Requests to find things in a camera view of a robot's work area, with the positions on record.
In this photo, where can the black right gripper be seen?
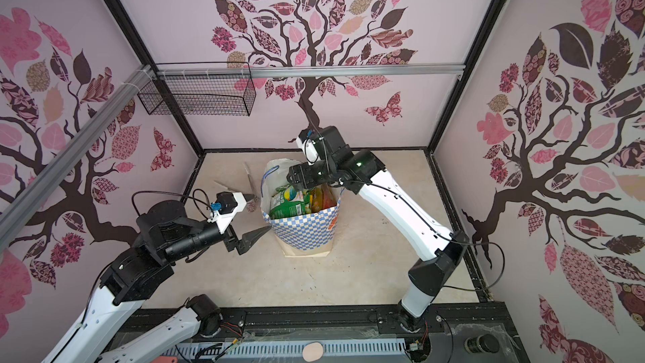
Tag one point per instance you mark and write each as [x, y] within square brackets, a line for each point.
[302, 177]

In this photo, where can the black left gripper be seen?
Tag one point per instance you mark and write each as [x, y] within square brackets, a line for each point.
[246, 240]

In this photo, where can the blue checkered paper bag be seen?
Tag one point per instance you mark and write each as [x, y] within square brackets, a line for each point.
[303, 221]

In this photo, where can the green Fox's candy bag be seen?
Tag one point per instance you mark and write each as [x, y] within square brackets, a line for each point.
[287, 203]

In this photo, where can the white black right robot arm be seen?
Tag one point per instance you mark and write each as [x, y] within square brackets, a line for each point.
[440, 250]

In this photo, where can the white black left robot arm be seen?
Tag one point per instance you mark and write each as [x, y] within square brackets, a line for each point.
[166, 236]

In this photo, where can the round beige sticker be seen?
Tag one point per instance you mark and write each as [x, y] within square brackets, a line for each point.
[313, 352]

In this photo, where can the black knob on base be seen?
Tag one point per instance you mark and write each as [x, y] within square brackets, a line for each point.
[482, 344]

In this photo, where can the metal scissors pink handle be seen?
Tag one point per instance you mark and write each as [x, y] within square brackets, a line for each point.
[254, 202]

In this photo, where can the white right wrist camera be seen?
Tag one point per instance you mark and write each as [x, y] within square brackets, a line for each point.
[307, 142]

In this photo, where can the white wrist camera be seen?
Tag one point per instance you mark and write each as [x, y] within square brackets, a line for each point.
[307, 142]
[225, 208]

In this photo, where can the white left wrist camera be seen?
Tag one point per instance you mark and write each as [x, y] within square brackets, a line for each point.
[225, 208]

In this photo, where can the black wire basket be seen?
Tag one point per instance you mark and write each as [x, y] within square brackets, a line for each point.
[200, 88]

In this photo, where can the slotted white cable duct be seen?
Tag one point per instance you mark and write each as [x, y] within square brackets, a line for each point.
[337, 350]

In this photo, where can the aluminium rail back wall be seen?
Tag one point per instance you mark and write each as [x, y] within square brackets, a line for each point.
[332, 71]

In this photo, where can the aluminium rail wall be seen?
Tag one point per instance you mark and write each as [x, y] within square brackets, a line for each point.
[18, 213]
[332, 71]

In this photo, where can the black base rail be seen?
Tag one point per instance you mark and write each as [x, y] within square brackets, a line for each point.
[445, 328]

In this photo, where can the aluminium rail left wall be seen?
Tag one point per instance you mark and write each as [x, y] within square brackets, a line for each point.
[18, 213]

